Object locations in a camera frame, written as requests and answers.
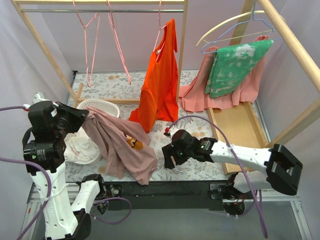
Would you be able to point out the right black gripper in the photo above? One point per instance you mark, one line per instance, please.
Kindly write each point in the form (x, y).
(170, 155)

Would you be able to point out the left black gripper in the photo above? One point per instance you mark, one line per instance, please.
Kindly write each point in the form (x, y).
(66, 116)

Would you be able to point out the dusty pink graphic t-shirt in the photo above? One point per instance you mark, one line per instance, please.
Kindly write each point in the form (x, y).
(132, 154)

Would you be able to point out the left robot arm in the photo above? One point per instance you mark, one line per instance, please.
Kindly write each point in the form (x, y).
(44, 144)

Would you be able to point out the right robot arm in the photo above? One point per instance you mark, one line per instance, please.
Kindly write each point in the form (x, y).
(271, 168)

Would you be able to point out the orange t-shirt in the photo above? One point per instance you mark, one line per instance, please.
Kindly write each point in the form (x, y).
(158, 96)

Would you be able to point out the pink hanger holding orange shirt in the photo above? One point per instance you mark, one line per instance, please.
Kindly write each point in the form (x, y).
(160, 27)

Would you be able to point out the white garment in basket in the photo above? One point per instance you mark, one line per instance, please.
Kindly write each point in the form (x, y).
(80, 149)

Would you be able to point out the salmon pink pleated garment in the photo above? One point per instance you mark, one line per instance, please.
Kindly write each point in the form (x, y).
(192, 96)

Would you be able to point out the white laundry basket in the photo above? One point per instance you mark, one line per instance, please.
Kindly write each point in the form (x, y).
(100, 123)

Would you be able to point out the right wooden clothes rack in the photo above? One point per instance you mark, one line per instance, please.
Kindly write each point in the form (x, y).
(290, 105)

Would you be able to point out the floral table cloth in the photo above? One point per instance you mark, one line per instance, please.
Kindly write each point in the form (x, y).
(175, 125)

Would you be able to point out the green tie-dye garment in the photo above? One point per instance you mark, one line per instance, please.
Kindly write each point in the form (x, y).
(232, 64)

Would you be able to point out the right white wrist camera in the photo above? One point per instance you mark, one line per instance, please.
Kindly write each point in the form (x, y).
(170, 131)

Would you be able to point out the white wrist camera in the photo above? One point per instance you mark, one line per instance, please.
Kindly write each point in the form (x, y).
(170, 131)
(38, 97)

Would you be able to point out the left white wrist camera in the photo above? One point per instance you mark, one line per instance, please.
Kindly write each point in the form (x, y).
(38, 97)

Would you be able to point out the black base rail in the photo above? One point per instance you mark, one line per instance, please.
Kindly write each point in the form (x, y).
(167, 195)

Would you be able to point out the left pink wire hanger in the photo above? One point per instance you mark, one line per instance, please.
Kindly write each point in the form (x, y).
(89, 67)

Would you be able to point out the pink wire hanger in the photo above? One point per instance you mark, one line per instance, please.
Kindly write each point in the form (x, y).
(89, 67)
(115, 35)

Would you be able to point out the middle pink wire hanger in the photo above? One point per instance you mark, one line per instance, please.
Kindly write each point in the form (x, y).
(115, 35)

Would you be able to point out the blue wire hanger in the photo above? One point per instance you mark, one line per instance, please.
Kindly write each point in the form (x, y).
(237, 32)

